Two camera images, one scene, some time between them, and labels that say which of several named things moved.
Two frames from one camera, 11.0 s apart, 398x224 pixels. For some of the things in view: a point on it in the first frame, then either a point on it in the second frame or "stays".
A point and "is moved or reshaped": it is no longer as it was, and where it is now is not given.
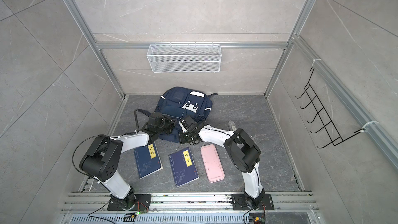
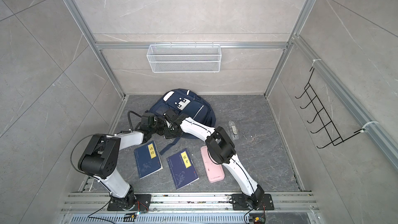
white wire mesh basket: (184, 58) stays
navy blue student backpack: (179, 102) is moved or reshaped
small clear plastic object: (231, 126) stays
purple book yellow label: (183, 168) stays
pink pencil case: (212, 163) stays
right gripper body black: (185, 137) → (170, 133)
